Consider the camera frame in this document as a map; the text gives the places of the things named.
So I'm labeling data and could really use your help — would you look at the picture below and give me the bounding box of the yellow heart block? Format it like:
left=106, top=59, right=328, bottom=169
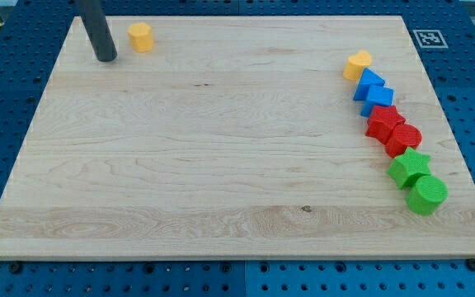
left=342, top=50, right=373, bottom=82

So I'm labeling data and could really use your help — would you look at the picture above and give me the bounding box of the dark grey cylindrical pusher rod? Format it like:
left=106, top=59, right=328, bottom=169
left=75, top=0, right=117, bottom=62

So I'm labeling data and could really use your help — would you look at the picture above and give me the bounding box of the yellow hexagon block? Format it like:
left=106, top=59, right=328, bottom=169
left=127, top=22, right=154, bottom=53

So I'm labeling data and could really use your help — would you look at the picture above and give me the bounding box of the blue cube block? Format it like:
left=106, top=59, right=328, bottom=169
left=360, top=85, right=394, bottom=117

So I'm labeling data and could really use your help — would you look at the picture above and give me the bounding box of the blue triangle block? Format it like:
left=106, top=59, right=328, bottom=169
left=353, top=68, right=385, bottom=101

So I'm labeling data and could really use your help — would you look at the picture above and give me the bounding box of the green star block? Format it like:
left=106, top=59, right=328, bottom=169
left=387, top=147, right=431, bottom=189

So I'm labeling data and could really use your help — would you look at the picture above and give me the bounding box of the green cylinder block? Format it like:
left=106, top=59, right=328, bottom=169
left=407, top=175, right=449, bottom=215

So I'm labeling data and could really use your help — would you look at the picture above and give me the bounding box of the light wooden board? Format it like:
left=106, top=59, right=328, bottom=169
left=0, top=16, right=475, bottom=262

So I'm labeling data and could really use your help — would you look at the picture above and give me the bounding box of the white fiducial marker tag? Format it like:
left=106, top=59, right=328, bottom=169
left=413, top=29, right=448, bottom=49

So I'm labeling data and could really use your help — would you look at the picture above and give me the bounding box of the red star block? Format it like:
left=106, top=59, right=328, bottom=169
left=365, top=106, right=406, bottom=144

